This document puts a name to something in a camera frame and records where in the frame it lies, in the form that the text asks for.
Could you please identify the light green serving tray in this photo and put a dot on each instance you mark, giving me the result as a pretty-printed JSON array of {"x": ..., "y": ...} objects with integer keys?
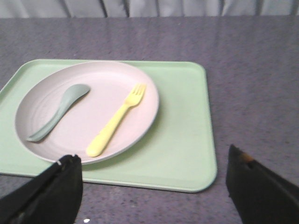
[{"x": 176, "y": 153}]

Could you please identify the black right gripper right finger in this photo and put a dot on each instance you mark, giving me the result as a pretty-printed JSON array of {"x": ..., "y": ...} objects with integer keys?
[{"x": 260, "y": 195}]

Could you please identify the white round plate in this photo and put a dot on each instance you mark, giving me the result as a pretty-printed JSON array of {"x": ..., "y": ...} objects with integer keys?
[{"x": 109, "y": 83}]

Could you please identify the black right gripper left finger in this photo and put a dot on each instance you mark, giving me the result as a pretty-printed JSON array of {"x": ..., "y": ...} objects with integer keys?
[{"x": 53, "y": 197}]

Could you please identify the yellow plastic fork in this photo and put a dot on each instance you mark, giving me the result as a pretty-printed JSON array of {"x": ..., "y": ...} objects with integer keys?
[{"x": 102, "y": 139}]

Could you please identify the white curtain backdrop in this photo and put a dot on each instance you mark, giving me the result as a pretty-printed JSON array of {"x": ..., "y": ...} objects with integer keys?
[{"x": 144, "y": 8}]

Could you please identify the green plastic knife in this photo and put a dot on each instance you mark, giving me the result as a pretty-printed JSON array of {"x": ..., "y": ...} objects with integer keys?
[{"x": 69, "y": 97}]

